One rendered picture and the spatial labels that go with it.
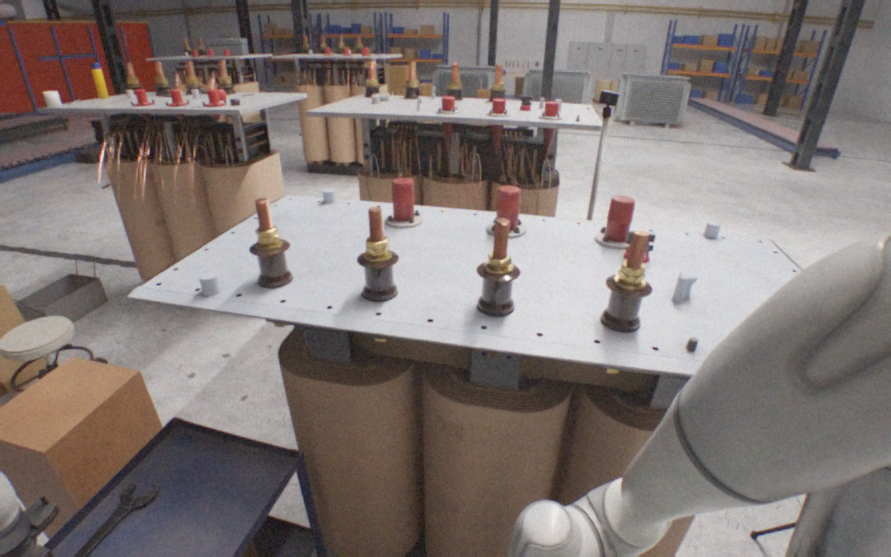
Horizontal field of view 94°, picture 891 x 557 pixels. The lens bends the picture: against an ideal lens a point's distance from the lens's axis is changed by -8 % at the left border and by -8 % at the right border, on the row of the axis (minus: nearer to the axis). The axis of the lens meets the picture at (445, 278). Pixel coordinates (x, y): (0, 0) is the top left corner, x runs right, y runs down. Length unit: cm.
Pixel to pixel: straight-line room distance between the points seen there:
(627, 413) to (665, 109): 1241
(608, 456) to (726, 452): 97
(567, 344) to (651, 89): 1248
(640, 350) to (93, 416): 153
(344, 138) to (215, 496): 604
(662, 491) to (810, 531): 18
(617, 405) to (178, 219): 312
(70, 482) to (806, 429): 171
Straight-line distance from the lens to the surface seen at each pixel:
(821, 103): 1047
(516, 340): 92
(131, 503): 143
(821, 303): 30
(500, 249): 93
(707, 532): 252
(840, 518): 54
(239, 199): 329
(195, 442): 152
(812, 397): 30
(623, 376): 128
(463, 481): 140
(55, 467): 169
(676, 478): 40
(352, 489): 159
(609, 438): 126
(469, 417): 121
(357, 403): 129
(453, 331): 93
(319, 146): 717
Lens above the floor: 189
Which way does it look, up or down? 28 degrees down
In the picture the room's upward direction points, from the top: 1 degrees clockwise
